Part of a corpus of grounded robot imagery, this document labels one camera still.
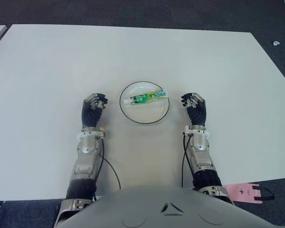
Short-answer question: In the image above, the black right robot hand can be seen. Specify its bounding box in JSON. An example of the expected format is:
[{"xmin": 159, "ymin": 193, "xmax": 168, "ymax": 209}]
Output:
[{"xmin": 180, "ymin": 92, "xmax": 208, "ymax": 127}]

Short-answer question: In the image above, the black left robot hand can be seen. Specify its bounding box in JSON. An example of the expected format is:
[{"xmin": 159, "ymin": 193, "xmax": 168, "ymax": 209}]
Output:
[{"xmin": 81, "ymin": 93, "xmax": 109, "ymax": 129}]

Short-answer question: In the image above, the green toothpaste tube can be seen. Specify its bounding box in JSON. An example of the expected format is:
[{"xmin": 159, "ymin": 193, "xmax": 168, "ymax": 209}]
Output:
[{"xmin": 123, "ymin": 90, "xmax": 168, "ymax": 105}]

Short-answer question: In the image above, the white plate with black rim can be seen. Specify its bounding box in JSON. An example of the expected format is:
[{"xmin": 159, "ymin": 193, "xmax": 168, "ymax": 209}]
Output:
[{"xmin": 119, "ymin": 81, "xmax": 171, "ymax": 124}]

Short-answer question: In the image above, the grey robot torso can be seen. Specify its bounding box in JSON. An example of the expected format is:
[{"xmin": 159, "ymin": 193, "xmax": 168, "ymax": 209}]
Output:
[{"xmin": 61, "ymin": 185, "xmax": 277, "ymax": 228}]

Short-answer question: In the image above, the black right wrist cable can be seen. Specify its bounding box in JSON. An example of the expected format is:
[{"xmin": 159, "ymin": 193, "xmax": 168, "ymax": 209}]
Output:
[{"xmin": 181, "ymin": 133, "xmax": 193, "ymax": 189}]

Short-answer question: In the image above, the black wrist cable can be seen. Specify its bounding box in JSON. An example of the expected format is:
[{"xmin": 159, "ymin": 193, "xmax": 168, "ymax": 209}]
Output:
[
  {"xmin": 92, "ymin": 135, "xmax": 122, "ymax": 202},
  {"xmin": 181, "ymin": 133, "xmax": 193, "ymax": 189}
]

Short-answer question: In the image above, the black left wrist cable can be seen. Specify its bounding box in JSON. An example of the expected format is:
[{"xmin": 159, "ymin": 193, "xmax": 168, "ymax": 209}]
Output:
[{"xmin": 92, "ymin": 135, "xmax": 122, "ymax": 202}]

